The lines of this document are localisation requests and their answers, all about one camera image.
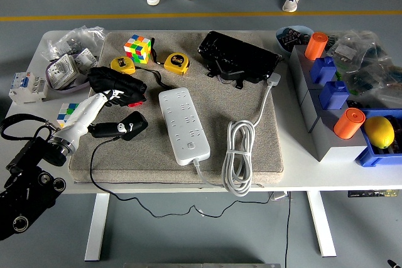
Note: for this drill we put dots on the yellow lemon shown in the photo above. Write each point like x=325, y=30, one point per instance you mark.
x=380, y=131

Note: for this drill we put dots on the small Rubik's cube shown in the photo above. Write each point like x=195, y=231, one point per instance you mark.
x=64, y=115

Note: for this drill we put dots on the white circuit breaker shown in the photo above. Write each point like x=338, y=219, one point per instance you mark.
x=26, y=89

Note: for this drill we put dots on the yellow tape measure round label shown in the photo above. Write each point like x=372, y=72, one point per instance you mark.
x=176, y=62

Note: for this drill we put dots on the blue plastic block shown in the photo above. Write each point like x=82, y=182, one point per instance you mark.
x=334, y=95
x=323, y=70

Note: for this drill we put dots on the black plug adapter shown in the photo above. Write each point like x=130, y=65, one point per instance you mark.
x=139, y=122

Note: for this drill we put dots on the clear bag of components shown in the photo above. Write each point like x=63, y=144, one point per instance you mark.
x=355, y=48
x=377, y=83

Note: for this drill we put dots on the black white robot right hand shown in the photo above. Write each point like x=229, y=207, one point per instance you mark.
x=396, y=265

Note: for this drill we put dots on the orange cylinder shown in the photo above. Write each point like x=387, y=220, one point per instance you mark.
x=316, y=45
x=348, y=123

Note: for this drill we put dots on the black cloth bag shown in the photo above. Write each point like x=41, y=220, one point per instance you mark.
x=103, y=79

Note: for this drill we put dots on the yellow tape measure black clip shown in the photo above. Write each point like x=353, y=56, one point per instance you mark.
x=121, y=64

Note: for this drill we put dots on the grey block holder box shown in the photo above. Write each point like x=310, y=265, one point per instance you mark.
x=329, y=145

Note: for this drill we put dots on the green plastic part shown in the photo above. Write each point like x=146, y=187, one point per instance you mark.
x=338, y=76

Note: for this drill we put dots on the grey-brown mat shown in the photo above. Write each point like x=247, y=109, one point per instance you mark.
x=213, y=108

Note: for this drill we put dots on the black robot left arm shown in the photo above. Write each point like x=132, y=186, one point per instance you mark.
x=28, y=192

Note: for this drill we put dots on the large Rubik's cube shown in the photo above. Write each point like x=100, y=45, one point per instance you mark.
x=138, y=48

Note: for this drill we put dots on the dark circuit boards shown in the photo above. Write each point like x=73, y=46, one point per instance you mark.
x=293, y=36

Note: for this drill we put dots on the black ribbed device case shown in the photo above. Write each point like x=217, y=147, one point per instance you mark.
x=238, y=54

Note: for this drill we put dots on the light blue bowl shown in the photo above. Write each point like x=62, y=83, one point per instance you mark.
x=284, y=49

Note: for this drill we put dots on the clear bag of parts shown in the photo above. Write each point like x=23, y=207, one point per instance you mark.
x=72, y=42

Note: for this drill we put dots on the white table leg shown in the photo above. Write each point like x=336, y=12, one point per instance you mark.
x=322, y=224
x=97, y=227

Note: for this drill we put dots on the white power strip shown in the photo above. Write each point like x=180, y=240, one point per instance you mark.
x=182, y=117

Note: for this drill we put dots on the white wall socket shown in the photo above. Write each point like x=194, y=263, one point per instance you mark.
x=63, y=70
x=84, y=59

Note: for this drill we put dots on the lavender bowl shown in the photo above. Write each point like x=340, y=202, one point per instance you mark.
x=78, y=87

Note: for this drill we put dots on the black table control panel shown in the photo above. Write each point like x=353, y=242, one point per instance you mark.
x=370, y=193

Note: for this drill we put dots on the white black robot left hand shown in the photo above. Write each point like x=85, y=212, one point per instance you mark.
x=84, y=112

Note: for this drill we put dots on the blue storage bin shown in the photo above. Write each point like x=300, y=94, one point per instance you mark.
x=369, y=158

